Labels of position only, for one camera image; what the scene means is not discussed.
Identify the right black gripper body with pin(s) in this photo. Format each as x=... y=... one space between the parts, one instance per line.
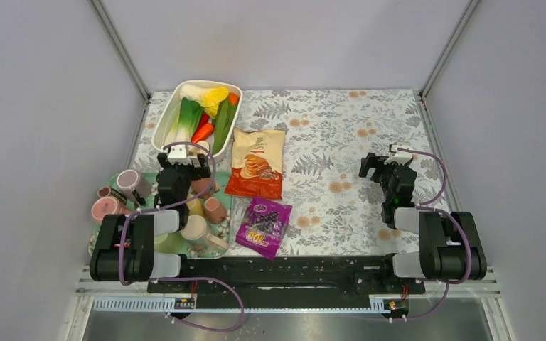
x=383 y=175

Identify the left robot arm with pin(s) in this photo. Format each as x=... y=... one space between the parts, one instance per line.
x=125 y=246

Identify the light green mug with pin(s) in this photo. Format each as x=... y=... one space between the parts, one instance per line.
x=171 y=243

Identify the toy green cucumber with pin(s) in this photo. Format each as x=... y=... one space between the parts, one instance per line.
x=222 y=124

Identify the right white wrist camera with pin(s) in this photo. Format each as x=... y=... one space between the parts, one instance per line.
x=399 y=154

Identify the cream beige mug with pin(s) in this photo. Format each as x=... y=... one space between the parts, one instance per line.
x=198 y=232

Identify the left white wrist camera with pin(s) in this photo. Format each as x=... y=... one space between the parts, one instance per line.
x=178 y=154

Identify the toy red pepper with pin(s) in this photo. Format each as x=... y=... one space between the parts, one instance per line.
x=203 y=120

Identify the floral tablecloth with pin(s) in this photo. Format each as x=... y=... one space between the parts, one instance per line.
x=334 y=211

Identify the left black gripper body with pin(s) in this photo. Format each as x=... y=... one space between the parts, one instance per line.
x=187 y=172

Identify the toy napa cabbage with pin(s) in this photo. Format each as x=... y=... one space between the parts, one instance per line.
x=208 y=98

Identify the salmon pink mug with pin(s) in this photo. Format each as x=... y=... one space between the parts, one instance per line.
x=215 y=211

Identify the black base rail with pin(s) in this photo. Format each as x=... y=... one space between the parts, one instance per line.
x=352 y=274

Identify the toy mushroom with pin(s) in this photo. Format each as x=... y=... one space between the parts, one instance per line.
x=200 y=148

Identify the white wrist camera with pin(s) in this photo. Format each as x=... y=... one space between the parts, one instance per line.
x=399 y=154
x=178 y=154

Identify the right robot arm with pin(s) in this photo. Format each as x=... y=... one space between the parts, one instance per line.
x=449 y=245

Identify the purple candy bag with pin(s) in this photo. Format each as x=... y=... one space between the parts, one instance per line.
x=263 y=226

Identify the small brown cup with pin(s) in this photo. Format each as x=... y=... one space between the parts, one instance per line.
x=108 y=191

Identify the lilac mug black handle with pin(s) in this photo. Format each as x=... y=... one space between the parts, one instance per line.
x=134 y=186

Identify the cassava chips bag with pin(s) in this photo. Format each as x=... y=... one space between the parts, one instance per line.
x=257 y=164

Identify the toy orange carrot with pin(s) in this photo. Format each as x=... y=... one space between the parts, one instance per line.
x=202 y=133

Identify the small orange cup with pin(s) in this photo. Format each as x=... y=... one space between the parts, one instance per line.
x=205 y=187

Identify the white vegetable tub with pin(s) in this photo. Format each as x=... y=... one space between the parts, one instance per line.
x=171 y=109

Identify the yellow mug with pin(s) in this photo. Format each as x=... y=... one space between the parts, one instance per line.
x=195 y=207

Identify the toy bok choy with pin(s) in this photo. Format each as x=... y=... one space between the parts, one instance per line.
x=188 y=118

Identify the pink ribbed mug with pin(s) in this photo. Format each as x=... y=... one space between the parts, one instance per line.
x=108 y=206

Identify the green floral tray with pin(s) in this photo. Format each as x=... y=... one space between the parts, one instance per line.
x=193 y=252

